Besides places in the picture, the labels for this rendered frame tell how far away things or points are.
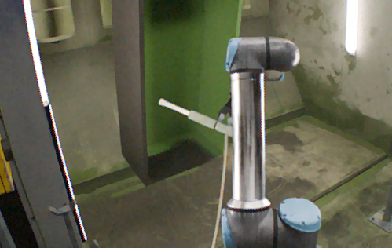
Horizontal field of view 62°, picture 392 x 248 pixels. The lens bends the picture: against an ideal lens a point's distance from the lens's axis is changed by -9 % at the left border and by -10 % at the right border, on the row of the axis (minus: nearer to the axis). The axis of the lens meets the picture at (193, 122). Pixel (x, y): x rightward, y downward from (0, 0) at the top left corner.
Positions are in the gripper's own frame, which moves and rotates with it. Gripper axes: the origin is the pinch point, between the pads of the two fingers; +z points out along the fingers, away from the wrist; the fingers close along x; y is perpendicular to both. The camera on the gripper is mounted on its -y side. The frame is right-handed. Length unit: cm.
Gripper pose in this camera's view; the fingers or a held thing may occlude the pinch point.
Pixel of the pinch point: (221, 129)
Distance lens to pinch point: 192.4
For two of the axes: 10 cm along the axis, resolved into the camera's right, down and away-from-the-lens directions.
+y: 1.8, 0.0, 9.8
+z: -3.8, 9.2, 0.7
